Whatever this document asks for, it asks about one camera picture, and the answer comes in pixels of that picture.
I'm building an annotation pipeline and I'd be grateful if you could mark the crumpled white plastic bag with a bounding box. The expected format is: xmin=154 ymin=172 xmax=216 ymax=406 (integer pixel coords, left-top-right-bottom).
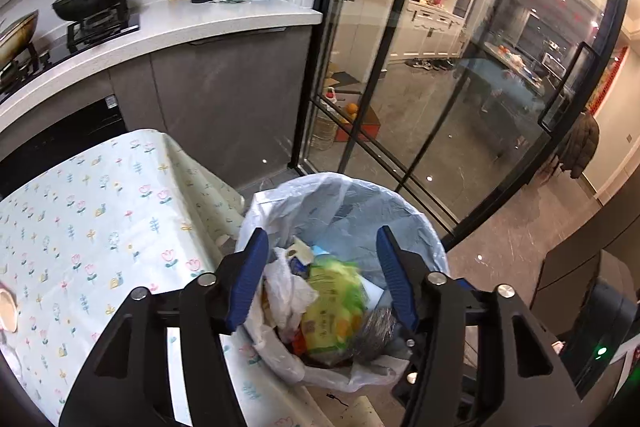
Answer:
xmin=257 ymin=248 xmax=321 ymax=383

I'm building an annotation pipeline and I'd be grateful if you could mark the brass coloured pan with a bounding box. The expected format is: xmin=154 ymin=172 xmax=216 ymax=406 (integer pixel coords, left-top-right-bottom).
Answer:
xmin=0 ymin=9 xmax=41 ymax=80

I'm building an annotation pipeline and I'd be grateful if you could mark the cluttered dining table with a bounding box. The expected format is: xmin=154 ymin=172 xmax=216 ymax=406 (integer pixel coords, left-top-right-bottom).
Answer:
xmin=457 ymin=42 xmax=576 ymax=118

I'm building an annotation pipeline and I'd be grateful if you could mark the dark puffer coat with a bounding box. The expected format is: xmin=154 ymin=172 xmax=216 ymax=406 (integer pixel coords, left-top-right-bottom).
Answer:
xmin=557 ymin=112 xmax=601 ymax=180

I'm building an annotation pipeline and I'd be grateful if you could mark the waste bin with white liner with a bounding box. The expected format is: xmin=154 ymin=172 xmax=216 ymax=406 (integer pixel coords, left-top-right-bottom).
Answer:
xmin=235 ymin=172 xmax=449 ymax=395

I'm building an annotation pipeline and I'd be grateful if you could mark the black gas stove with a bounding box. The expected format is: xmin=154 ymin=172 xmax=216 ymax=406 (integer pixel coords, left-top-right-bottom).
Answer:
xmin=0 ymin=2 xmax=142 ymax=102

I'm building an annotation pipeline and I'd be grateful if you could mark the glass sliding door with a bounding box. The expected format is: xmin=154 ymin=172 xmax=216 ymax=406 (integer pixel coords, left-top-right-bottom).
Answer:
xmin=295 ymin=0 xmax=631 ymax=248

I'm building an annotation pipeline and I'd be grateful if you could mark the row of shoes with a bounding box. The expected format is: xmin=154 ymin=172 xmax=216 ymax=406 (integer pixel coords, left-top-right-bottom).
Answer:
xmin=405 ymin=57 xmax=453 ymax=72

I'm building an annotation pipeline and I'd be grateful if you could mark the white round object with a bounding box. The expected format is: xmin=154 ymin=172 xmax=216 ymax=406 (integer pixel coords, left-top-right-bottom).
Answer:
xmin=0 ymin=287 xmax=18 ymax=334

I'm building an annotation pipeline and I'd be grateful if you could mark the floral tablecloth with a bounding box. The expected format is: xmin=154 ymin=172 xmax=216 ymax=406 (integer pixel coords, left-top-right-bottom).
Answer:
xmin=0 ymin=128 xmax=361 ymax=427

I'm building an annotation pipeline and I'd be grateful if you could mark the yellow green snack bag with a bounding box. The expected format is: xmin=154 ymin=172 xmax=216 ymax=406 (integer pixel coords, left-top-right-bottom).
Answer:
xmin=295 ymin=257 xmax=371 ymax=355

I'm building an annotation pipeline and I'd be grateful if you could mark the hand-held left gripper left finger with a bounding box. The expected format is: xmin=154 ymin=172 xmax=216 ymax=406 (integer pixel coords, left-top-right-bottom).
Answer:
xmin=59 ymin=227 xmax=271 ymax=427

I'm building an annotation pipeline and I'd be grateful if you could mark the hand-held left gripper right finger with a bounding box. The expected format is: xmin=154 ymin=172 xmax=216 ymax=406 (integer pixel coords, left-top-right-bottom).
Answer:
xmin=375 ymin=224 xmax=586 ymax=427

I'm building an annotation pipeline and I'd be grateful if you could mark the black built-in appliance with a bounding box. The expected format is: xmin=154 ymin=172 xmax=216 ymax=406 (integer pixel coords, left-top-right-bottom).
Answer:
xmin=0 ymin=94 xmax=126 ymax=200

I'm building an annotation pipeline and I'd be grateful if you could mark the cardboard box with oranges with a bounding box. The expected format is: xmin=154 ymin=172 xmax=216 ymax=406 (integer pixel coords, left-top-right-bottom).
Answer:
xmin=320 ymin=72 xmax=383 ymax=142

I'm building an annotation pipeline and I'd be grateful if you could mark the steel wool scourer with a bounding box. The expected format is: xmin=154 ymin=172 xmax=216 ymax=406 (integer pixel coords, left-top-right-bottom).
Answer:
xmin=352 ymin=307 xmax=401 ymax=360

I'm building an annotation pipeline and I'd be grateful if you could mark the white top kitchen counter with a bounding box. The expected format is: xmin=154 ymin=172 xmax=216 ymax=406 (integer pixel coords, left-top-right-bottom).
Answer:
xmin=0 ymin=0 xmax=325 ymax=208

